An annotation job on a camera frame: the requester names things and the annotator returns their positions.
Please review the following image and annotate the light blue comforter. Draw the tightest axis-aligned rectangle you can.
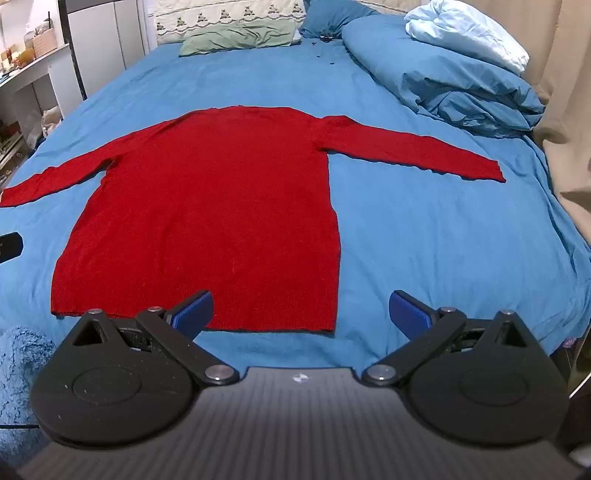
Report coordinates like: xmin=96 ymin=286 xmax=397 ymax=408
xmin=404 ymin=0 xmax=531 ymax=75

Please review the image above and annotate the blue pillow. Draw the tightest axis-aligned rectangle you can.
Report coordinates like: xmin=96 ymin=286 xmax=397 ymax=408
xmin=299 ymin=0 xmax=384 ymax=40

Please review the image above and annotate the white wardrobe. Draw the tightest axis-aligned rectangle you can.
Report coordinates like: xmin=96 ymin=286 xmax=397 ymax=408
xmin=67 ymin=0 xmax=158 ymax=95

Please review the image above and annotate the red knit sweater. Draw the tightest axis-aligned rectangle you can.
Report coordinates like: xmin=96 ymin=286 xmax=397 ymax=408
xmin=0 ymin=105 xmax=506 ymax=334

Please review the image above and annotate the woven basket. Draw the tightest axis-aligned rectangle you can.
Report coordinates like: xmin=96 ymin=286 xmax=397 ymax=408
xmin=31 ymin=31 xmax=59 ymax=55

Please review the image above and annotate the black pole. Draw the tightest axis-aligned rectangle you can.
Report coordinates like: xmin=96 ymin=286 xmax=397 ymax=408
xmin=56 ymin=0 xmax=88 ymax=101

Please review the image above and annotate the cream quilted headboard cover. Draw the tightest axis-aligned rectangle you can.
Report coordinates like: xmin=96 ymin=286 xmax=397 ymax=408
xmin=153 ymin=0 xmax=308 ymax=46

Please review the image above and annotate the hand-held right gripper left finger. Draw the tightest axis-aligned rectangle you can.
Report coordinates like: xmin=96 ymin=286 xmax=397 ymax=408
xmin=58 ymin=290 xmax=240 ymax=387

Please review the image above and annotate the white desk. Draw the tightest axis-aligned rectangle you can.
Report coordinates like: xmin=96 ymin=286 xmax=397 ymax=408
xmin=0 ymin=44 xmax=75 ymax=139

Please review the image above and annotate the blue duvet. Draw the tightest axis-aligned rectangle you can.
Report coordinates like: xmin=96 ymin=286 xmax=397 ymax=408
xmin=342 ymin=17 xmax=546 ymax=139

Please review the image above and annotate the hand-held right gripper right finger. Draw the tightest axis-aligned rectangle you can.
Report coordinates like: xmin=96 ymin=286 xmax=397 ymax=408
xmin=361 ymin=290 xmax=543 ymax=387

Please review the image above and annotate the fluffy blue rug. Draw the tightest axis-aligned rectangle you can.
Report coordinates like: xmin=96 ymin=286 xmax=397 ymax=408
xmin=0 ymin=327 xmax=56 ymax=467

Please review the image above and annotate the green pillow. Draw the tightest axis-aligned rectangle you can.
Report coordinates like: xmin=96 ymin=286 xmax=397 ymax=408
xmin=178 ymin=19 xmax=303 ymax=58

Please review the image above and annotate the blue bed sheet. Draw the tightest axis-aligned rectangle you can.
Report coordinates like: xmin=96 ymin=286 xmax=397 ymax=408
xmin=0 ymin=34 xmax=591 ymax=428

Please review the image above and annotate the beige curtain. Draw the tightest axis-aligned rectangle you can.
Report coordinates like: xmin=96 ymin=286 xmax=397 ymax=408
xmin=522 ymin=0 xmax=591 ymax=252

